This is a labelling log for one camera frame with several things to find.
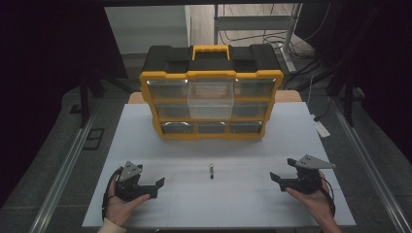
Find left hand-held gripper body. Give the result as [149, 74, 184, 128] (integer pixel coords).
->
[113, 160, 144, 202]

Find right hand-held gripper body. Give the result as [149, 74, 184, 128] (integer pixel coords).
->
[292, 154, 337, 195]

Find clear plastic drawer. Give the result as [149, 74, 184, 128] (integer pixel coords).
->
[187, 78, 235, 120]

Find person's right hand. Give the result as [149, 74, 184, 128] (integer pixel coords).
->
[285, 171, 336, 224]

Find person's left hand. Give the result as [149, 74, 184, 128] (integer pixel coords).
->
[104, 180, 152, 229]

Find white power strip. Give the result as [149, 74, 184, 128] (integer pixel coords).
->
[312, 114, 331, 139]

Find black metal stand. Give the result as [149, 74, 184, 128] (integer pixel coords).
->
[69, 72, 106, 129]
[326, 77, 365, 128]

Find yellow and black organizer cabinet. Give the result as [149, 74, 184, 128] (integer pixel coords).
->
[139, 44, 285, 141]

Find dark curtain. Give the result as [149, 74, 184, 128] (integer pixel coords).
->
[295, 0, 412, 163]
[0, 0, 128, 208]

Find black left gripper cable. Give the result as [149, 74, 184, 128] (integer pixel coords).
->
[101, 168, 122, 221]

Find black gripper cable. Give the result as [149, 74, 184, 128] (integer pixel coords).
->
[101, 168, 122, 221]
[320, 176, 337, 218]

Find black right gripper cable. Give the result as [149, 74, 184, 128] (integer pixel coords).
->
[320, 176, 337, 218]

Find black floor frame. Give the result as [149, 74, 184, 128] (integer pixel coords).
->
[82, 127, 106, 151]

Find black floor cable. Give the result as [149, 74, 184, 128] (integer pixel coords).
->
[313, 96, 334, 122]

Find aluminium rail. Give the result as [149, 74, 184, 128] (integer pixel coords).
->
[28, 111, 98, 233]
[330, 96, 412, 233]

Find grey metal desk frame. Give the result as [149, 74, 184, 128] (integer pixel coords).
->
[213, 3, 304, 74]

